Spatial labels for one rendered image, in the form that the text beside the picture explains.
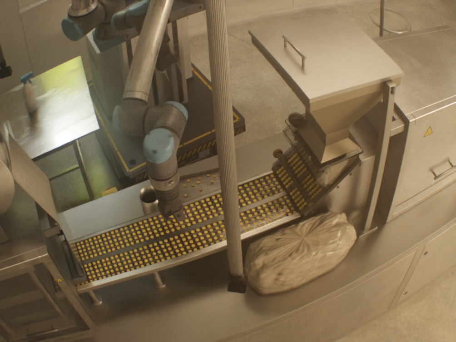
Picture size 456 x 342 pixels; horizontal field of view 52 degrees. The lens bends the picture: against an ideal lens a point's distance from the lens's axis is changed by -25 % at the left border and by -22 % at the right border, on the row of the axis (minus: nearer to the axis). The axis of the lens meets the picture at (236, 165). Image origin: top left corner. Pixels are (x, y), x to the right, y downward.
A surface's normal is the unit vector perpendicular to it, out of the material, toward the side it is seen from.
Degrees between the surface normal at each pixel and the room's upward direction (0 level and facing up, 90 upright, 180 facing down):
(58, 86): 0
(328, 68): 0
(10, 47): 90
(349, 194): 90
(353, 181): 90
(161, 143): 5
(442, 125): 90
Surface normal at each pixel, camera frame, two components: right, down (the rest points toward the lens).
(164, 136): -0.06, -0.59
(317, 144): -0.64, -0.27
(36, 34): 0.40, 0.68
